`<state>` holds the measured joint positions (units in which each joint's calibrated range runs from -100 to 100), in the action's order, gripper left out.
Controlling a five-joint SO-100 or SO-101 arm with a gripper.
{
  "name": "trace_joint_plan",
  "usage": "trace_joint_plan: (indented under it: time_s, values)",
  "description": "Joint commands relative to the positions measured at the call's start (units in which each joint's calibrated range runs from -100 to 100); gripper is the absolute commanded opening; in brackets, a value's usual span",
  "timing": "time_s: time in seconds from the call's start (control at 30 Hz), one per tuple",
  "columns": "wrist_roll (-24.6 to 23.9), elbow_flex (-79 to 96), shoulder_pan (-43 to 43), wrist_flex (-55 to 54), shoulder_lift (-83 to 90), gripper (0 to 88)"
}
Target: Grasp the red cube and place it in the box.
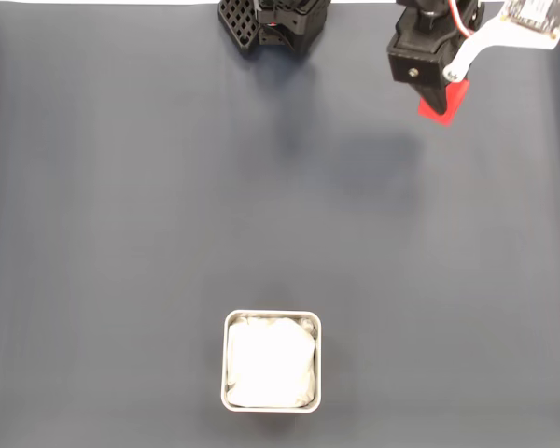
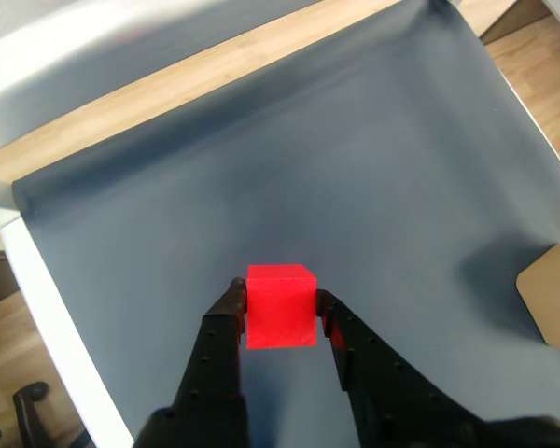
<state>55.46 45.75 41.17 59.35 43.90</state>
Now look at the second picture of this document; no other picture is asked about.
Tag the dark grey mat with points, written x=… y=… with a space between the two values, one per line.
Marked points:
x=354 y=163

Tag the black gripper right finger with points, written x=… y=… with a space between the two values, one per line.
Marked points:
x=392 y=396

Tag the white board strip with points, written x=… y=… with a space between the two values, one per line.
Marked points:
x=51 y=317

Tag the beige rounded board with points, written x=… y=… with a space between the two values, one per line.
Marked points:
x=555 y=289

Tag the red cube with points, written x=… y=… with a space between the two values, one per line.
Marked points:
x=282 y=312

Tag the black office chair leg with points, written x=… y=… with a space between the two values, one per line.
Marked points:
x=25 y=410

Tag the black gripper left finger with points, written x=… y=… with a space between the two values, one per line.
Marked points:
x=210 y=373

